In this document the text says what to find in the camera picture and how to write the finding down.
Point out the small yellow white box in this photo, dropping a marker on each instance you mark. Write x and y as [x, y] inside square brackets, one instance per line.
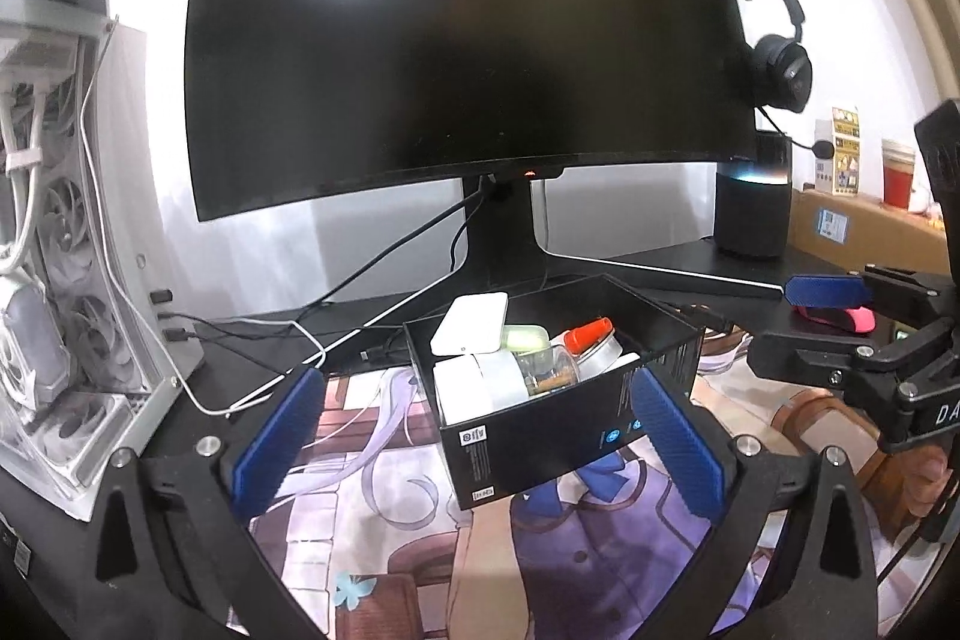
[840, 153]

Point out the brown cardboard box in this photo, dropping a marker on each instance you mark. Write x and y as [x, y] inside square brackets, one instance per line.
[885, 239]

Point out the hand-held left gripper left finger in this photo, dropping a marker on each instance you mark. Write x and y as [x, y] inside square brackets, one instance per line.
[277, 437]

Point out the black monitor stand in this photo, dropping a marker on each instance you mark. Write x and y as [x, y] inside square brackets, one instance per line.
[502, 235]

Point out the pink computer mouse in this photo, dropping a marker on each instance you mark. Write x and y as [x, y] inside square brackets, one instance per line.
[840, 319]

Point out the green earplug case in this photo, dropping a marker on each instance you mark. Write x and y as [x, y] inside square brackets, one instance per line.
[525, 336]

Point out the printed desk mat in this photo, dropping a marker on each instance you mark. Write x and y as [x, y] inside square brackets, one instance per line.
[562, 557]

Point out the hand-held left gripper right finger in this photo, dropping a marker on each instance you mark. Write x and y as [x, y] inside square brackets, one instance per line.
[679, 445]

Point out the red paper cup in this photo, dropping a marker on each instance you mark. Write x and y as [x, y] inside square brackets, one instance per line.
[898, 179]

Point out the black cylinder speaker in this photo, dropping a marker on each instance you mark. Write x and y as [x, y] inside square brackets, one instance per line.
[750, 212]

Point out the white computer case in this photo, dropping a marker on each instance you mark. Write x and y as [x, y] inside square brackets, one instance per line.
[75, 310]

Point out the black headphones with microphone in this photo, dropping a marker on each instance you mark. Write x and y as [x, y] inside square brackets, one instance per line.
[784, 66]

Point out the white flat box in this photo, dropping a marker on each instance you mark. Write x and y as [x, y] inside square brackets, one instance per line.
[469, 325]

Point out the black cardboard box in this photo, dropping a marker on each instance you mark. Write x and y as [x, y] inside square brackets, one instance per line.
[540, 445]

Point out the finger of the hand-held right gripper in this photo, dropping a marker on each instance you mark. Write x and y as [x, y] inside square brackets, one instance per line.
[802, 355]
[825, 291]

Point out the clear jar with grey base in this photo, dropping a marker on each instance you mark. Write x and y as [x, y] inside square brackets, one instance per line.
[551, 370]

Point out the black curved monitor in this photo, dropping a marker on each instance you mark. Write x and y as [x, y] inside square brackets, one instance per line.
[450, 48]

